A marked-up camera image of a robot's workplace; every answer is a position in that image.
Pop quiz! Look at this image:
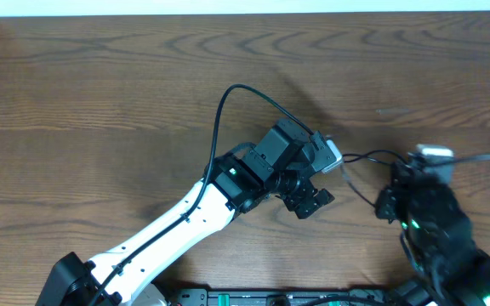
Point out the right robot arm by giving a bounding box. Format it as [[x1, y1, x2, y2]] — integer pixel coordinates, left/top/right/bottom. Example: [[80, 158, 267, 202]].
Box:
[[375, 161, 490, 306]]

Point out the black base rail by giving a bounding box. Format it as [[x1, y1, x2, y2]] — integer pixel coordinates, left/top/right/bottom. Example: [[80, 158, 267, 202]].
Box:
[[151, 280, 401, 306]]

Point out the black usb cable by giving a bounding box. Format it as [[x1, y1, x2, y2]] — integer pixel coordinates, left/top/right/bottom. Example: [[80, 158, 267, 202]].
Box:
[[338, 149, 407, 209]]

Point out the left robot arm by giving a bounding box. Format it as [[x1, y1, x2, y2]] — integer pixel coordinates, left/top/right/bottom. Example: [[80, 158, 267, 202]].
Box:
[[37, 119, 343, 305]]

